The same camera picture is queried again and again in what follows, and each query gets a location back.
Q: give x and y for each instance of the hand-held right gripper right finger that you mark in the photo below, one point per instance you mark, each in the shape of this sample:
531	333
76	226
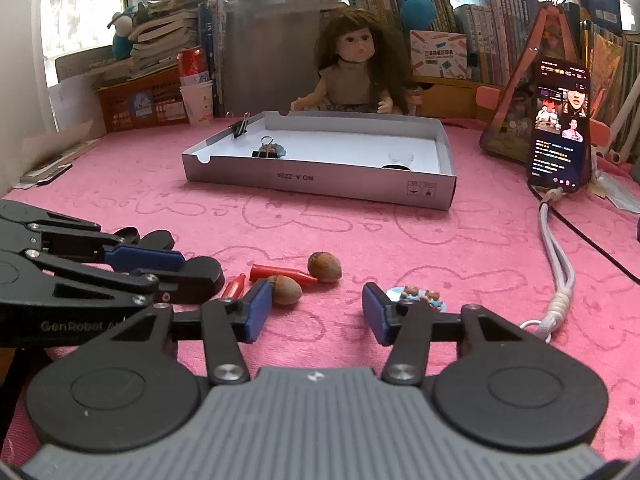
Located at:
375	315

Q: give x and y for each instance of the row of upright books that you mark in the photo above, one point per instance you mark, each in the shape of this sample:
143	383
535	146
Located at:
490	35

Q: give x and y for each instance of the red soda can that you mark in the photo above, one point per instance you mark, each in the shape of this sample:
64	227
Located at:
192	62

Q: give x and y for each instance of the colourful printed box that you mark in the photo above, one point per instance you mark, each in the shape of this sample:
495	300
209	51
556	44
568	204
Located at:
437	57

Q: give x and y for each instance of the clear plastic packet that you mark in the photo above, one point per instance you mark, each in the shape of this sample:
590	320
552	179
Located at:
620	192

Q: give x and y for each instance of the pink triangular stand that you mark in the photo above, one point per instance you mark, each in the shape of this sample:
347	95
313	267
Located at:
510	120

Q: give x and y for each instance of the white paper cup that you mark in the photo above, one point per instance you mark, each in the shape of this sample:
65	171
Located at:
196	105

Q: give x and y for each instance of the large black binder clip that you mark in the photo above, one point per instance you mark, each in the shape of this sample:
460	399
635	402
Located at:
267	152

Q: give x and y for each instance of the white paper sheet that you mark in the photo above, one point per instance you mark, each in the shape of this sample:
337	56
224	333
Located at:
75	105

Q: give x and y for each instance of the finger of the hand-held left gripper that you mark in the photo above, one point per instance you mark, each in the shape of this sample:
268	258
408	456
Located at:
145	285
145	259

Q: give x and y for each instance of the small black binder clip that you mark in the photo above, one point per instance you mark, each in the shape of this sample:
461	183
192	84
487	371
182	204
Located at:
240	129

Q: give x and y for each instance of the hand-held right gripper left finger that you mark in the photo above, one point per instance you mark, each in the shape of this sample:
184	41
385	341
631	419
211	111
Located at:
260	310

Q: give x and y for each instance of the yellow picture books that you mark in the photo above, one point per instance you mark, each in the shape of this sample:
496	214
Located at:
607	70

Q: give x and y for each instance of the black smartphone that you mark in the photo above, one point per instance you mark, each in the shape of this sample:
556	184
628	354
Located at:
555	160

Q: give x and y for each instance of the blue penguin plush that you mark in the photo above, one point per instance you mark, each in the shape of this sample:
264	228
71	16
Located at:
121	35

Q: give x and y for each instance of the orange plastic basket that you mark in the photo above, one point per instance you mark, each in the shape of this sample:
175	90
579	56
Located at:
145	105

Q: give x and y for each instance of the blue upright books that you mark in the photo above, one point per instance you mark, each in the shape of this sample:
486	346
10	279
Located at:
210	60

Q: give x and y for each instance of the black card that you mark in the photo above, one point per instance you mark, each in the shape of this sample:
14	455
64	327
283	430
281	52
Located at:
45	176

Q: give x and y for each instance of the blue bear hair clip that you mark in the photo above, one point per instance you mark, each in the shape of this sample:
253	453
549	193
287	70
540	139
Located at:
422	296

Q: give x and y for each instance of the pink rabbit print cloth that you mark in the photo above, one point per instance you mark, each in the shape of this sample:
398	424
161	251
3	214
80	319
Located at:
350	230

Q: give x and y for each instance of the clear plastic dome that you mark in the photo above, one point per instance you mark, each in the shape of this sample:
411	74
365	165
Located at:
400	158

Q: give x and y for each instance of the grey cardboard box tray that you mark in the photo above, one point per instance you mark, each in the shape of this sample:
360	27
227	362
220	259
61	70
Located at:
325	140

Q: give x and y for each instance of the grey storage box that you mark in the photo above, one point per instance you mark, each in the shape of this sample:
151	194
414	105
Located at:
270	60

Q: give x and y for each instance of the brown hazelnut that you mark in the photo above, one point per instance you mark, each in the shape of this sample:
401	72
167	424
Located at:
325	266
285	290

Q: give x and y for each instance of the stack of lying books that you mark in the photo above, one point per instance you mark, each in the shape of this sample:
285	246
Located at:
160	35

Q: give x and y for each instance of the paper stack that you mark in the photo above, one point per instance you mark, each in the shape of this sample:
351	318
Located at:
55	150

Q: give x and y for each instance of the red pointed plastic piece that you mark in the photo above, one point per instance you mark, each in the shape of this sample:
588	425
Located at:
280	272

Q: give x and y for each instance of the long-haired doll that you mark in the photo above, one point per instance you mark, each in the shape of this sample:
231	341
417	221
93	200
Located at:
350	80

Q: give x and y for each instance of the yellow wooden box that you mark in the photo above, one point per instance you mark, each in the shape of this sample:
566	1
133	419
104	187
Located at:
450	100

